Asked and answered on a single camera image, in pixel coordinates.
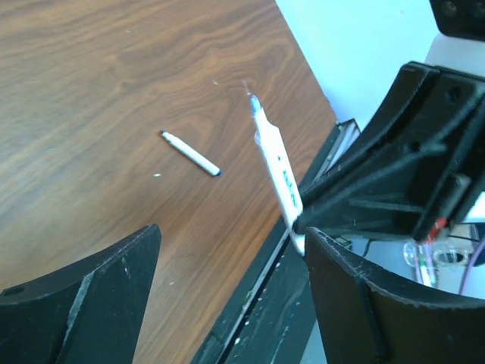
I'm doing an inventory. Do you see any clear cup with pens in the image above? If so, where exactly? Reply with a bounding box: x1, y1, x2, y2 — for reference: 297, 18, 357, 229
402, 238, 472, 288

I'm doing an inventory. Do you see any white purple-tip marker pen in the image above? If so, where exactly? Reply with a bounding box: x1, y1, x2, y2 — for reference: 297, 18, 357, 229
249, 94, 305, 256

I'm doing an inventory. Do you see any thin white blue-end pen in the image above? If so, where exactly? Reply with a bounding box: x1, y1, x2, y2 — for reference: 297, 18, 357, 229
160, 130, 221, 177

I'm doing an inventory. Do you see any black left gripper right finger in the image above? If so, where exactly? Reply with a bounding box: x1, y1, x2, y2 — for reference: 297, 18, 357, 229
305, 227, 484, 363

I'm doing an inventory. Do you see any black table edge rail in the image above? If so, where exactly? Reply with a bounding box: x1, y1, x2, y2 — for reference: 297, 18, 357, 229
191, 118, 361, 364

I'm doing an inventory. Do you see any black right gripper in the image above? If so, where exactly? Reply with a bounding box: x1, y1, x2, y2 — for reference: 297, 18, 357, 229
293, 62, 484, 240

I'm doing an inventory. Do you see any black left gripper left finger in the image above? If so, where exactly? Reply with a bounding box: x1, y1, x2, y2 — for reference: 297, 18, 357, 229
1, 224, 161, 363

